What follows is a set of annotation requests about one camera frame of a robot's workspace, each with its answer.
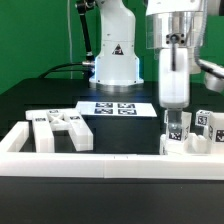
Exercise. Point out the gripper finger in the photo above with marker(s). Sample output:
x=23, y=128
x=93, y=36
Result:
x=174, y=122

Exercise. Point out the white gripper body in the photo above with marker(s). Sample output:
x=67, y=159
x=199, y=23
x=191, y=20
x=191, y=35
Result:
x=174, y=77

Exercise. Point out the white chair seat block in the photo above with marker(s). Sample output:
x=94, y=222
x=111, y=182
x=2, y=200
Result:
x=193, y=145

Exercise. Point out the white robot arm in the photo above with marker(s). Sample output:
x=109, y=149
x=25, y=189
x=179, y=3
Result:
x=176, y=29

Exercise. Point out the white tagged cube far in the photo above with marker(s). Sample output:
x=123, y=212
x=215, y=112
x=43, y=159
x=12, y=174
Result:
x=202, y=117

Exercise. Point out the white tag marker sheet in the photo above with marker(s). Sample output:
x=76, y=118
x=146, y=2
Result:
x=116, y=109

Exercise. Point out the white chair back frame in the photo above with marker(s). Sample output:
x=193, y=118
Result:
x=47, y=121

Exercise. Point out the white U-shaped fence frame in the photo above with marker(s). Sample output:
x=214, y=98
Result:
x=15, y=162

